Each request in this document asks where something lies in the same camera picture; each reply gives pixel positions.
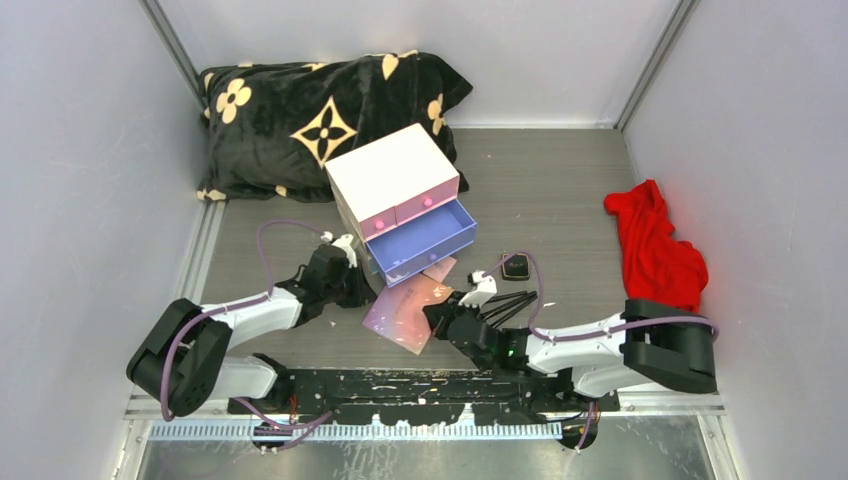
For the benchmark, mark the holographic eyeshadow palette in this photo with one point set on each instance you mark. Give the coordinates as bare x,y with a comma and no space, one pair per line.
397,313

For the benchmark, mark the black fan makeup brush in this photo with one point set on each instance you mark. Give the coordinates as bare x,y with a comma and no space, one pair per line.
491,315

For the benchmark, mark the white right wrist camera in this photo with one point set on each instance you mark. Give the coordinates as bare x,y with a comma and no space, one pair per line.
484,289

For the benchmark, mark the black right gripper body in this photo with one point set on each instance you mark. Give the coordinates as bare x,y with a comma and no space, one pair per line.
474,311

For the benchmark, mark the black floral plush blanket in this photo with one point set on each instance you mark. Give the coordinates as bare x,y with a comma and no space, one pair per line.
273,127

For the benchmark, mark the white pink drawer organizer box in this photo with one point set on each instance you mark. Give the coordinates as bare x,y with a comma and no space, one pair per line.
391,181

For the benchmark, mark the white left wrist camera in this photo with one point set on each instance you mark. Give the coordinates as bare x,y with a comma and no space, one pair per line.
345,243

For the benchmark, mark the black thin makeup brush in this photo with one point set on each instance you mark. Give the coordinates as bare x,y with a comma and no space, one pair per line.
508,296

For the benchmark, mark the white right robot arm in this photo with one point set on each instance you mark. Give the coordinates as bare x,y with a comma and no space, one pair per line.
647,342

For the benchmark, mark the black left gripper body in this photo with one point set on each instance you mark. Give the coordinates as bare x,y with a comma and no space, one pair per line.
348,291

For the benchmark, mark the blue drawer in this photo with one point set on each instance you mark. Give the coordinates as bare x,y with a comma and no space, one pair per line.
416,245

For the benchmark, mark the black long makeup brush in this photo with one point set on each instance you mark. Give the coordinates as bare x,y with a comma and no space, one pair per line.
514,310

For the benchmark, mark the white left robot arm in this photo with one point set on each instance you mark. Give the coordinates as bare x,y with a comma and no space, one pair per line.
184,361

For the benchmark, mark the black square compact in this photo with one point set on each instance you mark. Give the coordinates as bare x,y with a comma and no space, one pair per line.
515,267

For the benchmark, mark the red cloth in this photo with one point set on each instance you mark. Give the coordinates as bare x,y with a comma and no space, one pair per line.
655,266

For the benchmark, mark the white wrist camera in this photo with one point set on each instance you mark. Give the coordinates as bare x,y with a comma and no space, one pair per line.
345,243
484,289

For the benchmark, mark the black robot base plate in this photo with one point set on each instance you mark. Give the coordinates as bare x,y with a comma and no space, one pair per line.
416,397

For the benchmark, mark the small pink card packet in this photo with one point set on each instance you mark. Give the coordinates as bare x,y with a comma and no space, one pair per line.
440,270

